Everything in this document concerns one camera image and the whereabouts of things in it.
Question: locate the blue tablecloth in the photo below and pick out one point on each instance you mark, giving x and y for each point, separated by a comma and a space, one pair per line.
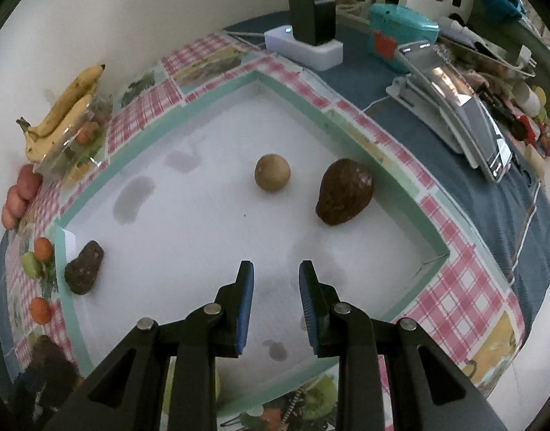
504, 215

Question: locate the clear plastic container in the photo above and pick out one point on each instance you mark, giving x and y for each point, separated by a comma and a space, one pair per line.
72, 155

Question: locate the white cup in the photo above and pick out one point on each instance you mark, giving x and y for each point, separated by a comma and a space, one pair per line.
526, 96

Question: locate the metal tray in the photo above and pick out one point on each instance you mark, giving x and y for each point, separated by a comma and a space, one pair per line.
486, 54

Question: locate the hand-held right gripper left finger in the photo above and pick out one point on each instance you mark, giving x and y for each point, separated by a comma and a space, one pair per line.
244, 305

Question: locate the teal lidded container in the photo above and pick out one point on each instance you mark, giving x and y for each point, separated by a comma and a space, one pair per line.
400, 36

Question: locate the black power adapter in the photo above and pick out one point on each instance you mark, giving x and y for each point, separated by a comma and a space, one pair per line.
313, 20

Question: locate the red toys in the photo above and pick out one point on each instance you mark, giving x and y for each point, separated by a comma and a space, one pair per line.
530, 132

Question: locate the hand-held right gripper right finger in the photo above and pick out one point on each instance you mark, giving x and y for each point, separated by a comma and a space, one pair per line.
308, 309

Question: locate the pink checked printed tablecloth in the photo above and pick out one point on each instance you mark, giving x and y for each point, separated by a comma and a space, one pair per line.
454, 309

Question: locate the small green mango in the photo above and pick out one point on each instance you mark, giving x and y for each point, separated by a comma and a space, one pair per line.
32, 265

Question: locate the orange mandarin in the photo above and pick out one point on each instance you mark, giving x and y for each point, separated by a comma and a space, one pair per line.
40, 309
43, 249
86, 134

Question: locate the bunch of yellow bananas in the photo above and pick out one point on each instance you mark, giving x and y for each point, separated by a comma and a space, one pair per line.
79, 92

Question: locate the silver and white appliance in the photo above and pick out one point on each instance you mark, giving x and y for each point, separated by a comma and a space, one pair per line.
454, 112

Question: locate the short yellow banana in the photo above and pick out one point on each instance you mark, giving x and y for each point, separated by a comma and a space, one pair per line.
61, 128

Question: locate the round brown longan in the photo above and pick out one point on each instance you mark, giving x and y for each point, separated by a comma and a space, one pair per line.
272, 173

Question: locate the white power bank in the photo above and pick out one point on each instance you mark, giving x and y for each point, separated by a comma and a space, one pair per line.
301, 49

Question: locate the dark brown avocado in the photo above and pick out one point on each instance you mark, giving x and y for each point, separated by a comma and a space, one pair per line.
344, 197
84, 267

